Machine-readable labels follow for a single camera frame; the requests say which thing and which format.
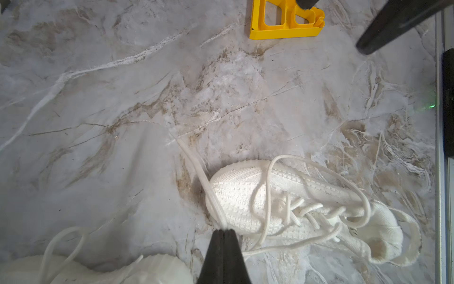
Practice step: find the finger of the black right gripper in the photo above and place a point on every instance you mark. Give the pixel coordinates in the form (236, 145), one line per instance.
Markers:
(396, 18)
(306, 4)

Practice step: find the yellow plastic frame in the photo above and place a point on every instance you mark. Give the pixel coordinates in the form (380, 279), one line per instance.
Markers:
(294, 23)

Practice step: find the aluminium front rail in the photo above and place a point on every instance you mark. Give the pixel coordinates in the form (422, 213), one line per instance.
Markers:
(444, 164)

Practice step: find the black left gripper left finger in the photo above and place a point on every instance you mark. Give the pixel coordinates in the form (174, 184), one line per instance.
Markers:
(212, 269)

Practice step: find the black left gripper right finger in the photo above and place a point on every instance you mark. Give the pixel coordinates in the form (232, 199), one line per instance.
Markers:
(235, 271)

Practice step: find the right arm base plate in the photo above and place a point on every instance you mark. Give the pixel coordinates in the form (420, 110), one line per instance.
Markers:
(448, 101)

